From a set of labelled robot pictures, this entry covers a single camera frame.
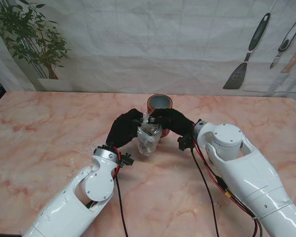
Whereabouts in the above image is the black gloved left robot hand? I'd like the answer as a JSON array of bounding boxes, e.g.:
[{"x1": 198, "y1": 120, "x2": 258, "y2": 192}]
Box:
[{"x1": 106, "y1": 108, "x2": 144, "y2": 149}]

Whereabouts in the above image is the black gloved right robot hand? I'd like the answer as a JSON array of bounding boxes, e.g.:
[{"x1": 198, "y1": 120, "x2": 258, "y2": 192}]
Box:
[{"x1": 150, "y1": 108, "x2": 196, "y2": 138}]

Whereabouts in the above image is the red floral tea canister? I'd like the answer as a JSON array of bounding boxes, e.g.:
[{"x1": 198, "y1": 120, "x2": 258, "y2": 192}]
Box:
[{"x1": 147, "y1": 94, "x2": 173, "y2": 138}]

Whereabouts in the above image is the clear plastic tea bag pouch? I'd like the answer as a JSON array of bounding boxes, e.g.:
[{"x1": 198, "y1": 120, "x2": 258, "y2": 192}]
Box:
[{"x1": 137, "y1": 112, "x2": 163, "y2": 157}]

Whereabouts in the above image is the black slotted spatula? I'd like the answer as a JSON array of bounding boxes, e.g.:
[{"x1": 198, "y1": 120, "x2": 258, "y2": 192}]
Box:
[{"x1": 223, "y1": 12, "x2": 271, "y2": 90}]

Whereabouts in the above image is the white wrinkled backdrop cloth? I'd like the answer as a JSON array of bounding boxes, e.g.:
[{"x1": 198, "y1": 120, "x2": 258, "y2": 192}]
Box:
[{"x1": 0, "y1": 0, "x2": 296, "y2": 98}]

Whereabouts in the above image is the green leafy plant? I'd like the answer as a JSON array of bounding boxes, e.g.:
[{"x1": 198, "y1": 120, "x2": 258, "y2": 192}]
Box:
[{"x1": 0, "y1": 0, "x2": 71, "y2": 80}]

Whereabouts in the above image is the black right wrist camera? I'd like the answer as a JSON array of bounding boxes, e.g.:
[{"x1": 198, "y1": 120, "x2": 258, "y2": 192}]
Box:
[{"x1": 178, "y1": 133, "x2": 194, "y2": 151}]

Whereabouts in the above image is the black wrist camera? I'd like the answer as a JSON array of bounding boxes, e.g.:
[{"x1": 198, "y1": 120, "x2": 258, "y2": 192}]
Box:
[
  {"x1": 120, "y1": 153, "x2": 135, "y2": 169},
  {"x1": 178, "y1": 133, "x2": 194, "y2": 151}
]

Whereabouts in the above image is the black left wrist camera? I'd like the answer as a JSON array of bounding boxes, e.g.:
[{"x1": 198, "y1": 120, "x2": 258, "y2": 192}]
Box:
[{"x1": 120, "y1": 153, "x2": 135, "y2": 169}]

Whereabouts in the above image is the red black right arm cable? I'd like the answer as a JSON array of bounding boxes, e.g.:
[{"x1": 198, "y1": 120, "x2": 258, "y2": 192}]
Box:
[{"x1": 191, "y1": 138, "x2": 263, "y2": 237}]

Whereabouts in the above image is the red black arm cable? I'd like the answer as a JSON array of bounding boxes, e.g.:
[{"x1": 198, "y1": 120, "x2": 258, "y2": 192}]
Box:
[
  {"x1": 111, "y1": 147, "x2": 129, "y2": 237},
  {"x1": 191, "y1": 138, "x2": 263, "y2": 237}
]

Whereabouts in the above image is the red black left arm cable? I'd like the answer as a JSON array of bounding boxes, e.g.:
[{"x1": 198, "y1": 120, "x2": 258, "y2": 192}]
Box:
[{"x1": 111, "y1": 147, "x2": 129, "y2": 237}]

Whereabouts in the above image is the wooden handled knife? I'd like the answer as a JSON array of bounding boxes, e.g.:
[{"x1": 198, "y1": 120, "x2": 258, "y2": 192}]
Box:
[{"x1": 281, "y1": 43, "x2": 296, "y2": 74}]

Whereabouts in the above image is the black handled peeler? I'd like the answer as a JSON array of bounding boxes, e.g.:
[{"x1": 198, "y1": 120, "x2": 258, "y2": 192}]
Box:
[{"x1": 269, "y1": 11, "x2": 296, "y2": 70}]

